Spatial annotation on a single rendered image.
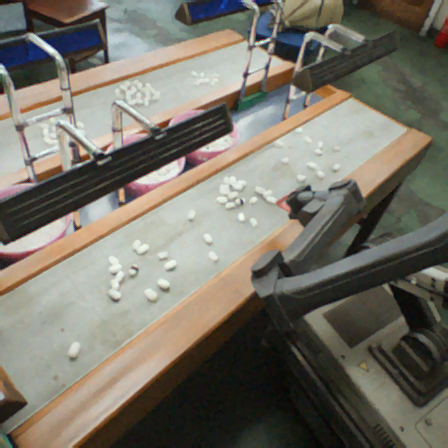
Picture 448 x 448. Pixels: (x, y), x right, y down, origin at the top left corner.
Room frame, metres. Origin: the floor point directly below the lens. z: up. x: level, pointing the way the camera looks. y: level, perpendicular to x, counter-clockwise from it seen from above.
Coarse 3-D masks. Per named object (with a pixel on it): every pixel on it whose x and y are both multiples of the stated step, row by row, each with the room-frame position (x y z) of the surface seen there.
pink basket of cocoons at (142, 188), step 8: (128, 136) 1.18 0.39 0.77; (136, 136) 1.19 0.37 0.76; (144, 136) 1.20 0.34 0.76; (112, 144) 1.11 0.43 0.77; (184, 160) 1.10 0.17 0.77; (176, 176) 1.05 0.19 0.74; (136, 184) 0.96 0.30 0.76; (144, 184) 0.95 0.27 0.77; (152, 184) 0.96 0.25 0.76; (160, 184) 0.98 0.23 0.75; (128, 192) 0.98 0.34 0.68; (136, 192) 0.97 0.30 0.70; (144, 192) 0.98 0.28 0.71
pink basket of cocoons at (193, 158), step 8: (184, 112) 1.40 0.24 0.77; (192, 112) 1.42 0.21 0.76; (176, 120) 1.35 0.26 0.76; (232, 136) 1.35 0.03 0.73; (232, 144) 1.25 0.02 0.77; (200, 152) 1.18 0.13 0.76; (208, 152) 1.18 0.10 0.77; (216, 152) 1.20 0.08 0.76; (192, 160) 1.20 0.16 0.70; (200, 160) 1.20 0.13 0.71
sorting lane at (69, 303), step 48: (288, 144) 1.37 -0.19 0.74; (336, 144) 1.44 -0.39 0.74; (384, 144) 1.51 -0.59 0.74; (192, 192) 0.99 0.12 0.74; (240, 192) 1.04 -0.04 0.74; (288, 192) 1.08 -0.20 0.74; (144, 240) 0.75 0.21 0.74; (192, 240) 0.78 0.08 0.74; (240, 240) 0.82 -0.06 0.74; (48, 288) 0.53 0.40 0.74; (96, 288) 0.56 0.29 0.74; (144, 288) 0.59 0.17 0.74; (192, 288) 0.62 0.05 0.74; (0, 336) 0.39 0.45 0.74; (48, 336) 0.41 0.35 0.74; (96, 336) 0.43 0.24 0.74; (48, 384) 0.30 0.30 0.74
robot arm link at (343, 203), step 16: (336, 192) 0.77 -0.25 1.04; (352, 192) 0.78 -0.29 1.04; (336, 208) 0.69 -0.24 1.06; (352, 208) 0.73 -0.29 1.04; (320, 224) 0.63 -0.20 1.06; (336, 224) 0.66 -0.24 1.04; (304, 240) 0.58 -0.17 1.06; (320, 240) 0.59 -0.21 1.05; (272, 256) 0.49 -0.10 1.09; (288, 256) 0.52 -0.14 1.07; (304, 256) 0.53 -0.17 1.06; (256, 272) 0.46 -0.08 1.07; (288, 272) 0.49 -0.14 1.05; (304, 272) 0.50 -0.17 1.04
